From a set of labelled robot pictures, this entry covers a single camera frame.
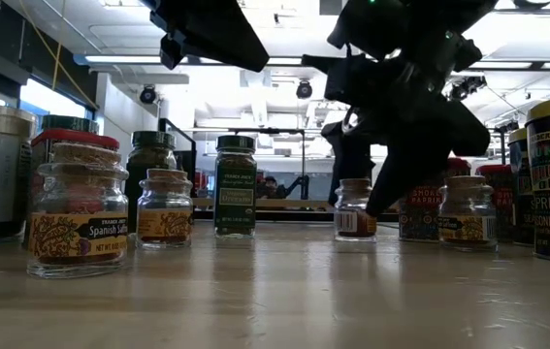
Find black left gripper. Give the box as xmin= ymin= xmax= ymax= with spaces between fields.
xmin=149 ymin=0 xmax=271 ymax=74

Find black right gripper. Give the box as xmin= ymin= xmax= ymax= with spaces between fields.
xmin=301 ymin=32 xmax=493 ymax=218

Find red lid smoked paprika tin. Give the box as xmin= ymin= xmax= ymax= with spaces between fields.
xmin=29 ymin=128 xmax=121 ymax=224
xmin=397 ymin=156 xmax=473 ymax=243
xmin=474 ymin=163 xmax=516 ymax=244

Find glass saffron jar cork lid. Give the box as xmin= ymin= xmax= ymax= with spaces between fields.
xmin=437 ymin=174 xmax=500 ymax=253
xmin=334 ymin=177 xmax=378 ymax=243
xmin=25 ymin=143 xmax=131 ymax=281
xmin=136 ymin=168 xmax=194 ymax=252

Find green lid glass spice jar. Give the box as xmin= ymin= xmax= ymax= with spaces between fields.
xmin=212 ymin=134 xmax=258 ymax=239
xmin=125 ymin=130 xmax=178 ymax=235
xmin=40 ymin=114 xmax=101 ymax=137

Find black ceiling spot lamp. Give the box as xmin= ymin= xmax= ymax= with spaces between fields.
xmin=138 ymin=84 xmax=158 ymax=106
xmin=295 ymin=79 xmax=314 ymax=101

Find black track light cluster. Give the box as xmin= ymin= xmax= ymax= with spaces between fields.
xmin=450 ymin=75 xmax=489 ymax=102

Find long ceiling light strip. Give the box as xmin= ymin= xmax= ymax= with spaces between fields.
xmin=83 ymin=54 xmax=550 ymax=70

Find person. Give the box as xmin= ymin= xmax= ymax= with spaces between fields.
xmin=256 ymin=174 xmax=286 ymax=201

